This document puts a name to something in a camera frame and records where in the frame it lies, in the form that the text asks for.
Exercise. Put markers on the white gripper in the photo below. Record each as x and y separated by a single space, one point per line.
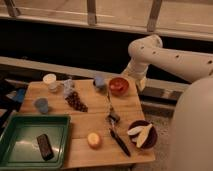
138 73

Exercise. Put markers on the dark grape bunch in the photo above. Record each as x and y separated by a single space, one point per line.
75 102

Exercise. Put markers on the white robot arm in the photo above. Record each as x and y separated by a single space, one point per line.
191 142

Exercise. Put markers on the red bowl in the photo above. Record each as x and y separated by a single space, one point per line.
118 86

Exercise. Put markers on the small blue cup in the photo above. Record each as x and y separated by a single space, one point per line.
99 82

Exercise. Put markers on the metal peeler tool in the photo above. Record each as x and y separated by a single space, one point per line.
112 117

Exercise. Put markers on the banana slice pale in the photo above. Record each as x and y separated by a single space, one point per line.
143 135

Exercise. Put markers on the wooden cutting board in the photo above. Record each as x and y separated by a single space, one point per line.
80 154

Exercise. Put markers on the dark bowl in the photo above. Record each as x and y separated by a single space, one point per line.
152 136

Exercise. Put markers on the yellow round fruit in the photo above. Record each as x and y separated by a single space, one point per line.
94 140

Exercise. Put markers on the white plastic cup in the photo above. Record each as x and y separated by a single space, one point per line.
51 82

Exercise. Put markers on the blue plastic cup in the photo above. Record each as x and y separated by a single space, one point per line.
41 104

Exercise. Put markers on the dark brown chocolate bar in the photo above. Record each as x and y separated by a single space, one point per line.
45 147

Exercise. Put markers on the blue object at left edge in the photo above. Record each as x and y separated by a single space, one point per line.
19 96

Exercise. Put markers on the green plastic tray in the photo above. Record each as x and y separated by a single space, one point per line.
19 149

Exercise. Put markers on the black handled knife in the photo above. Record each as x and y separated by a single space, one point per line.
120 142

